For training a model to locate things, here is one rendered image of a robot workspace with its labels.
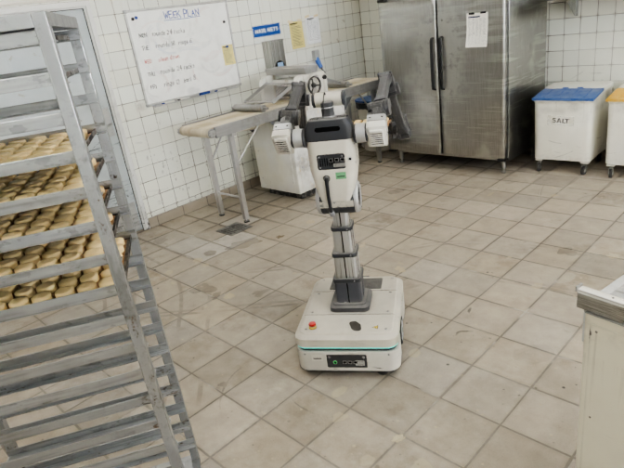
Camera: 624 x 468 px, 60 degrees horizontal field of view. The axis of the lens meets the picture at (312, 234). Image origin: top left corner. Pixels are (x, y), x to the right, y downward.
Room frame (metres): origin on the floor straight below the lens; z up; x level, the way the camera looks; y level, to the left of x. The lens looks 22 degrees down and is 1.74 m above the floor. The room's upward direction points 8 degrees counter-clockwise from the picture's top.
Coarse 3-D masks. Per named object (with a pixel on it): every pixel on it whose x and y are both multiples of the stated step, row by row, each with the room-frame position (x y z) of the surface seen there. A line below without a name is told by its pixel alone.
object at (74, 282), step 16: (80, 272) 1.43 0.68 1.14; (96, 272) 1.39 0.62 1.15; (16, 288) 1.38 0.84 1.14; (32, 288) 1.35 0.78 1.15; (48, 288) 1.34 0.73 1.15; (64, 288) 1.32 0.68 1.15; (80, 288) 1.30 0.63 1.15; (96, 288) 1.31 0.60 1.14; (0, 304) 1.28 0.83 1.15; (16, 304) 1.26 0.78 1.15
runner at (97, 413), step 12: (144, 396) 1.28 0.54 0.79; (108, 408) 1.26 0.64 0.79; (120, 408) 1.26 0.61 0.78; (132, 408) 1.27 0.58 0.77; (60, 420) 1.23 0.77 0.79; (72, 420) 1.24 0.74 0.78; (84, 420) 1.24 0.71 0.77; (12, 432) 1.20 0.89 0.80; (24, 432) 1.21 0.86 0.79; (36, 432) 1.22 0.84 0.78; (0, 444) 1.20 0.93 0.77
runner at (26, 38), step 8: (16, 32) 1.27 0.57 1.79; (24, 32) 1.27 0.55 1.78; (32, 32) 1.28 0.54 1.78; (0, 40) 1.26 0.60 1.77; (8, 40) 1.27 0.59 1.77; (16, 40) 1.27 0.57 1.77; (24, 40) 1.27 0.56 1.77; (32, 40) 1.28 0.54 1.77; (56, 40) 1.29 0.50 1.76; (0, 48) 1.26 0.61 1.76; (8, 48) 1.28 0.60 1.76
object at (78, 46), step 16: (80, 32) 1.72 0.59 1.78; (80, 48) 1.70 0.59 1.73; (96, 112) 1.70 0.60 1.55; (112, 176) 1.69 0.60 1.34; (128, 224) 1.70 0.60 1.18; (144, 272) 1.70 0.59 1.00; (160, 320) 1.70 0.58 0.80; (160, 336) 1.70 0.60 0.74; (176, 400) 1.69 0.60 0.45; (192, 432) 1.72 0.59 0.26; (192, 448) 1.70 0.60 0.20
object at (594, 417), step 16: (592, 320) 1.29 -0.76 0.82; (608, 320) 1.25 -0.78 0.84; (592, 336) 1.29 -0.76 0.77; (608, 336) 1.25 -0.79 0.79; (592, 352) 1.28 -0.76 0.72; (608, 352) 1.24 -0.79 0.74; (592, 368) 1.28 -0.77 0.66; (608, 368) 1.24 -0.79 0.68; (592, 384) 1.28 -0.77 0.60; (608, 384) 1.24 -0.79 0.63; (592, 400) 1.27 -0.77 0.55; (608, 400) 1.23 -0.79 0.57; (592, 416) 1.27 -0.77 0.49; (608, 416) 1.23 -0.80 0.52; (592, 432) 1.27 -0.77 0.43; (608, 432) 1.23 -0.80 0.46; (592, 448) 1.26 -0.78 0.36; (608, 448) 1.22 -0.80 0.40; (576, 464) 1.31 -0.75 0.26; (592, 464) 1.26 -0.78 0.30; (608, 464) 1.22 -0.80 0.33
